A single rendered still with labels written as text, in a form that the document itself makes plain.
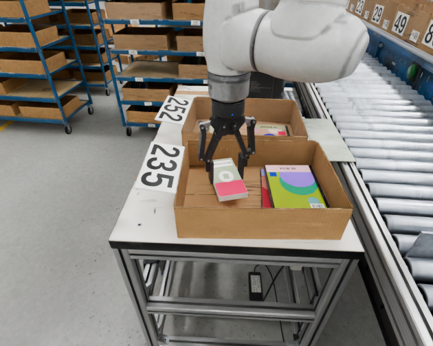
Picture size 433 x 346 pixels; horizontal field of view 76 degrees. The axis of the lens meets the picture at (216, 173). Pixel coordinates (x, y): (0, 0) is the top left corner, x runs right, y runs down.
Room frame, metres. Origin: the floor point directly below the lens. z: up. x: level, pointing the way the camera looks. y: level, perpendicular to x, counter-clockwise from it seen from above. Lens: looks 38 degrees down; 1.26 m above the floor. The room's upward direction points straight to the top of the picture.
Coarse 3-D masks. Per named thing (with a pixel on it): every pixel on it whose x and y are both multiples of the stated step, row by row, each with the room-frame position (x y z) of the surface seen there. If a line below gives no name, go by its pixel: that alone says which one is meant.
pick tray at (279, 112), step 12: (192, 108) 0.95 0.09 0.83; (204, 108) 1.01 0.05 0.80; (252, 108) 1.00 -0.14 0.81; (264, 108) 0.99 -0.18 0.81; (276, 108) 0.99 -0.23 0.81; (288, 108) 0.98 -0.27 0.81; (192, 120) 0.94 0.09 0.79; (204, 120) 1.00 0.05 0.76; (264, 120) 0.99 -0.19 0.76; (276, 120) 0.99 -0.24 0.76; (288, 120) 0.98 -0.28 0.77; (300, 120) 0.83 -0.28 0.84; (192, 132) 0.73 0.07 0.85; (300, 132) 0.80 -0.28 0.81
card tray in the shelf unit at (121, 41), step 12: (120, 36) 2.19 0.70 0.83; (132, 36) 2.19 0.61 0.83; (144, 36) 2.18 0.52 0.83; (156, 36) 2.17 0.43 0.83; (168, 36) 2.24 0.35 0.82; (120, 48) 2.20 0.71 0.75; (132, 48) 2.19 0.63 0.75; (144, 48) 2.18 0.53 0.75; (156, 48) 2.18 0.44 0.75; (168, 48) 2.21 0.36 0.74
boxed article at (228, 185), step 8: (216, 160) 0.66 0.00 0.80; (224, 160) 0.66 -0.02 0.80; (216, 168) 0.62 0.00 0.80; (224, 168) 0.62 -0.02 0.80; (232, 168) 0.62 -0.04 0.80; (216, 176) 0.58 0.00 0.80; (224, 176) 0.58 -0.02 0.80; (232, 176) 0.58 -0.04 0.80; (240, 176) 0.58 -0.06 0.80; (216, 184) 0.55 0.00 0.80; (224, 184) 0.55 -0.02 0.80; (232, 184) 0.55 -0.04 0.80; (240, 184) 0.55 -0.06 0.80; (216, 192) 0.52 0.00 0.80; (224, 192) 0.52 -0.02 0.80; (232, 192) 0.52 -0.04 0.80; (240, 192) 0.52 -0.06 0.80; (224, 200) 0.50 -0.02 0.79
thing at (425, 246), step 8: (424, 232) 0.38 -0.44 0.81; (432, 232) 0.38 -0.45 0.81; (416, 240) 0.38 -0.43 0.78; (424, 240) 0.38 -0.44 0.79; (432, 240) 0.38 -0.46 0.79; (416, 248) 0.38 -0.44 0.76; (424, 248) 0.38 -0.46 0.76; (432, 248) 0.38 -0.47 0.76; (408, 256) 0.38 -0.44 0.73; (416, 256) 0.38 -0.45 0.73; (424, 256) 0.38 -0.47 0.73; (432, 256) 0.38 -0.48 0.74
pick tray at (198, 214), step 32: (192, 160) 0.69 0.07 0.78; (256, 160) 0.69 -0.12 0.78; (288, 160) 0.69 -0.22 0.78; (320, 160) 0.63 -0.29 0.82; (192, 192) 0.56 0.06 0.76; (256, 192) 0.56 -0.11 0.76; (192, 224) 0.41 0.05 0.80; (224, 224) 0.41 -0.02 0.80; (256, 224) 0.41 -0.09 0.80; (288, 224) 0.41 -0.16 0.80; (320, 224) 0.41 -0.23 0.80
